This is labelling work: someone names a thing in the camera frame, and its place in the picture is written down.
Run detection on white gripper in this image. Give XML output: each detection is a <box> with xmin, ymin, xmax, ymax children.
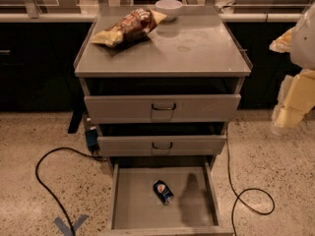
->
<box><xmin>269</xmin><ymin>27</ymin><xmax>315</xmax><ymax>136</ymax></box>

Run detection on blue pepsi can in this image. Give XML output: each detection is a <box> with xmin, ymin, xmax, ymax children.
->
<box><xmin>153</xmin><ymin>180</ymin><xmax>174</xmax><ymax>206</ymax></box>

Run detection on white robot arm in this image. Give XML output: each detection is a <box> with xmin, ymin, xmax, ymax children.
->
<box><xmin>270</xmin><ymin>4</ymin><xmax>315</xmax><ymax>135</ymax></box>

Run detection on grey drawer cabinet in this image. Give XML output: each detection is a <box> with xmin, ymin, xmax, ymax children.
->
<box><xmin>75</xmin><ymin>6</ymin><xmax>251</xmax><ymax>163</ymax></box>

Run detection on grey middle drawer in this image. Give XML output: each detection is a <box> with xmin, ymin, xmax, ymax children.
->
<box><xmin>97</xmin><ymin>135</ymin><xmax>225</xmax><ymax>156</ymax></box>

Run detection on grey drawer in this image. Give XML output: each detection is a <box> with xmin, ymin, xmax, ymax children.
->
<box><xmin>85</xmin><ymin>94</ymin><xmax>241</xmax><ymax>124</ymax></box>
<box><xmin>97</xmin><ymin>135</ymin><xmax>225</xmax><ymax>156</ymax></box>
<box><xmin>99</xmin><ymin>162</ymin><xmax>233</xmax><ymax>236</ymax></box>

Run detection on grey top drawer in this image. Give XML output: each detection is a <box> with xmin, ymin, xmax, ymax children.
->
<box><xmin>85</xmin><ymin>94</ymin><xmax>241</xmax><ymax>124</ymax></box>

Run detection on grey bottom drawer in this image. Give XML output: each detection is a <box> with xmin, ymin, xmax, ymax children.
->
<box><xmin>99</xmin><ymin>162</ymin><xmax>233</xmax><ymax>236</ymax></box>

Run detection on dark counter cabinets background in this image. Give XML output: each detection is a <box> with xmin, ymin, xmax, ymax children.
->
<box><xmin>0</xmin><ymin>22</ymin><xmax>301</xmax><ymax>111</ymax></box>

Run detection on white bowl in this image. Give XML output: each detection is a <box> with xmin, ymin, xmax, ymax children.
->
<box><xmin>156</xmin><ymin>0</ymin><xmax>182</xmax><ymax>21</ymax></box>

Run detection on brown chip bag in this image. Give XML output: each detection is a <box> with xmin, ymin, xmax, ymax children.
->
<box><xmin>92</xmin><ymin>8</ymin><xmax>167</xmax><ymax>48</ymax></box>

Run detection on blue power adapter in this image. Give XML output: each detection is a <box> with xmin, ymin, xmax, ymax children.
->
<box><xmin>85</xmin><ymin>129</ymin><xmax>99</xmax><ymax>152</ymax></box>

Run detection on blue tape floor mark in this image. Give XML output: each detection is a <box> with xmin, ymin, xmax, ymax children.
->
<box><xmin>54</xmin><ymin>214</ymin><xmax>89</xmax><ymax>236</ymax></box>

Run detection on black cable right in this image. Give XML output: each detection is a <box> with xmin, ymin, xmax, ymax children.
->
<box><xmin>225</xmin><ymin>128</ymin><xmax>276</xmax><ymax>236</ymax></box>

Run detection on black cable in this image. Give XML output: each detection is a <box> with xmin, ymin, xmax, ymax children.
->
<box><xmin>225</xmin><ymin>128</ymin><xmax>276</xmax><ymax>236</ymax></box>
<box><xmin>34</xmin><ymin>147</ymin><xmax>107</xmax><ymax>236</ymax></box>

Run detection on black cable left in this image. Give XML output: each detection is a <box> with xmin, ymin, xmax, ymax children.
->
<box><xmin>34</xmin><ymin>147</ymin><xmax>107</xmax><ymax>236</ymax></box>

